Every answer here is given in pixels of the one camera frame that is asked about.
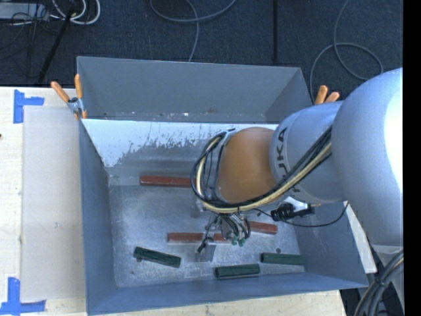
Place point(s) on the red-brown flat block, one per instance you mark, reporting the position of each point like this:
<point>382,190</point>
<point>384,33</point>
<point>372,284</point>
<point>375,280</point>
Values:
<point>184,237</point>
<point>164,180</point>
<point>264,228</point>

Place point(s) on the grey metal bin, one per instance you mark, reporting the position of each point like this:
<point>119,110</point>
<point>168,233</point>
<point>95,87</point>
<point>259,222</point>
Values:
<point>154,209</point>

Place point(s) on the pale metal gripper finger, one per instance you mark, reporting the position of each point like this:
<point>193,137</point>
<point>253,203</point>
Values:
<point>196,209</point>
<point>206,253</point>

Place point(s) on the black cylinder on white bracket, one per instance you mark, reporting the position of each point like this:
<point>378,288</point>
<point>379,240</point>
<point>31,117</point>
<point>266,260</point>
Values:
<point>285,212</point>

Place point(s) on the dark green flat block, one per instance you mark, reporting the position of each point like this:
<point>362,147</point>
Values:
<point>283,258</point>
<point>237,271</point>
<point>158,257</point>

